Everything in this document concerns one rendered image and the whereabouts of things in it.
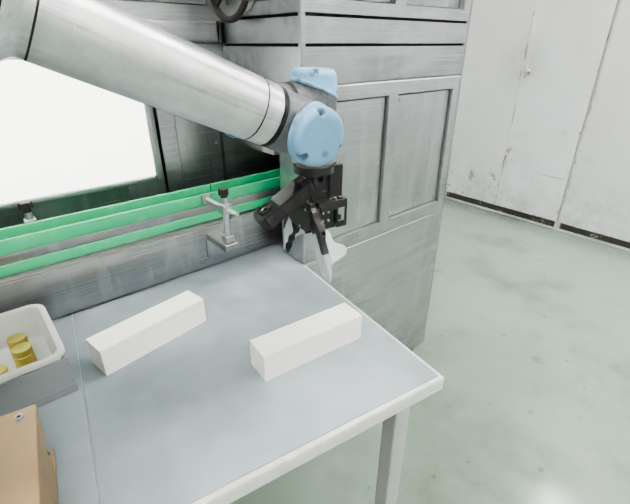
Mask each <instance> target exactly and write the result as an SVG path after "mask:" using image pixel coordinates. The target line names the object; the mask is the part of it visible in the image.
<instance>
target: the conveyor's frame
mask: <svg viewBox="0 0 630 504"><path fill-rule="evenodd" d="M254 212H255V211H252V212H248V213H245V214H241V215H239V216H238V217H235V216H234V217H230V218H229V221H230V231H231V234H233V235H234V238H235V241H237V242H238V243H239V249H236V250H233V251H230V252H227V253H226V252H225V251H223V253H222V254H219V255H216V256H213V257H210V258H208V255H207V248H206V240H207V235H206V234H207V233H210V232H214V231H217V230H219V231H221V232H222V233H224V223H223V220H219V221H216V222H212V223H208V224H205V225H201V226H198V227H194V228H190V229H187V230H183V231H179V232H176V233H172V234H169V235H165V236H161V237H158V238H154V239H150V240H147V241H143V242H139V243H135V244H132V245H129V246H125V247H121V248H118V249H114V250H110V251H107V252H104V251H103V250H102V251H103V253H100V254H96V255H92V256H89V257H85V258H81V259H78V260H74V261H71V262H70V261H69V262H67V263H63V264H60V265H56V266H51V267H49V268H45V269H42V270H38V271H34V272H33V271H32V269H31V271H32V272H31V273H27V274H23V275H20V276H16V277H12V278H9V279H5V280H2V281H0V314H1V313H4V312H7V311H10V310H14V309H17V308H20V307H23V306H26V305H31V304H41V305H43V306H44V307H45V308H46V310H47V312H48V314H49V316H50V318H51V320H53V319H56V318H59V317H62V316H65V315H68V314H71V313H74V312H77V311H79V310H82V309H85V308H88V307H91V306H94V305H97V304H100V303H103V302H106V301H109V300H112V299H115V298H118V297H120V296H123V295H126V294H129V293H132V292H135V291H138V290H141V289H144V288H147V287H150V286H153V285H156V284H159V283H161V282H164V281H167V280H170V279H173V278H176V277H179V276H182V275H185V274H188V273H191V272H194V271H197V270H200V269H202V268H205V267H208V266H211V265H214V264H217V263H220V262H223V261H226V260H229V259H232V258H235V257H238V256H241V255H243V254H246V253H249V252H252V251H255V250H258V249H261V248H264V247H267V246H270V245H273V244H276V243H279V242H282V241H283V239H282V221H281V222H279V223H278V224H277V225H276V226H275V227H273V228H272V229H271V230H266V229H265V228H264V227H262V226H261V225H260V224H259V223H258V222H257V220H256V219H255V217H254V215H253V213H254ZM224 234H225V233H224Z"/></svg>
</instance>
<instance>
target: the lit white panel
mask: <svg viewBox="0 0 630 504"><path fill-rule="evenodd" d="M153 175H156V173H155V167H154V161H153V156H152V150H151V144H150V138H149V133H148V127H147V121H146V115H145V110H144V104H143V103H140V102H137V101H135V100H132V99H129V98H126V97H123V96H121V95H118V94H115V93H112V92H109V91H106V90H104V89H101V88H98V87H95V86H92V85H90V84H87V83H84V82H81V81H78V80H76V79H73V78H70V77H67V76H64V75H62V74H59V73H56V72H53V71H50V70H48V69H45V68H42V67H39V66H36V65H33V64H31V63H28V62H25V61H22V60H5V61H2V62H0V204H3V203H8V202H13V201H19V200H24V199H29V198H35V197H40V196H45V195H51V194H56V193H62V192H67V191H72V190H78V189H83V188H88V187H94V186H99V185H104V184H110V183H115V182H121V181H126V180H131V179H137V178H142V177H147V176H153Z"/></svg>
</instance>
